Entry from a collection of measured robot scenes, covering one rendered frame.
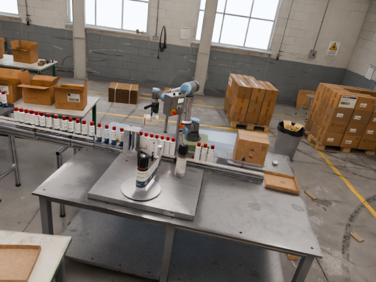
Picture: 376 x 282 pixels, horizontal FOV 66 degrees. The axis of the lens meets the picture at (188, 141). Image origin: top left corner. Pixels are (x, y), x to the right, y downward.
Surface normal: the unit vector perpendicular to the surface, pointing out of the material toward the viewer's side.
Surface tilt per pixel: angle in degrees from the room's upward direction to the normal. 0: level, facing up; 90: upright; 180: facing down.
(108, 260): 0
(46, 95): 89
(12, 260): 0
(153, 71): 90
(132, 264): 0
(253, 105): 90
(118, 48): 90
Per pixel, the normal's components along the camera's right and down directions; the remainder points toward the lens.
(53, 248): 0.14, -0.89
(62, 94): 0.11, 0.46
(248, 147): -0.14, 0.41
